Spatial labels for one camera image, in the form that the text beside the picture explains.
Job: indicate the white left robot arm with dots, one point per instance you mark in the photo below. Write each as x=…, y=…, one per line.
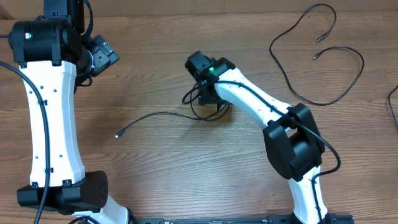
x=54, y=55

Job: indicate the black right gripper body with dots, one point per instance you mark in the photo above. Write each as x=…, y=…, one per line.
x=212, y=99

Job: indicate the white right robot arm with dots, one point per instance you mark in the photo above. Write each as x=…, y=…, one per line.
x=292, y=140

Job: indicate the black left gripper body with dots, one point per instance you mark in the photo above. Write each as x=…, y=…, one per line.
x=103, y=56

